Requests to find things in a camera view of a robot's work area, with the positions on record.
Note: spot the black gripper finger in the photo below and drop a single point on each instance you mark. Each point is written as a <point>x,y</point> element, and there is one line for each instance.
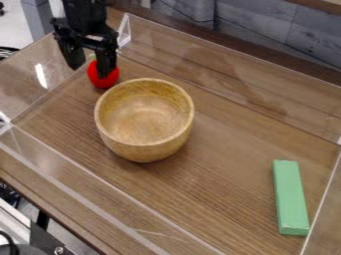
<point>71,48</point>
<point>107,58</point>

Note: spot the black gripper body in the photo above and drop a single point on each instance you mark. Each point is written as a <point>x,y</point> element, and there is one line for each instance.
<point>85,32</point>

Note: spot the red plush fruit green leaf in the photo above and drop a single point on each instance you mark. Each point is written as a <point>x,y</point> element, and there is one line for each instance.
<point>102,83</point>

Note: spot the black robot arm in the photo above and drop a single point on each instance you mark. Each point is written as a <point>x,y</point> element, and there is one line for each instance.
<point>85,8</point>

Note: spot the light wooden bowl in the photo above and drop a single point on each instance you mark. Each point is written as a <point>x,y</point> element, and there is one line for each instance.
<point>144,118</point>

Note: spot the clear acrylic tray walls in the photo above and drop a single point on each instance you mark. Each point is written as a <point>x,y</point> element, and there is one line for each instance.
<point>206,156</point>

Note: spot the black clamp under table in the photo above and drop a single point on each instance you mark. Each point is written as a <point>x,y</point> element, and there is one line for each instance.
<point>25,236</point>

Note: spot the green rectangular block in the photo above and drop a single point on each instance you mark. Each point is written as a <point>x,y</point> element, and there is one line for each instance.
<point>292,212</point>

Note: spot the clear acrylic corner bracket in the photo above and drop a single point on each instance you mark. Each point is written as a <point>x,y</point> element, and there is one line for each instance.
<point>125,31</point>

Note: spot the grey post in background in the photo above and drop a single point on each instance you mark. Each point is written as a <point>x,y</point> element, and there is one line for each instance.
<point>39,11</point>

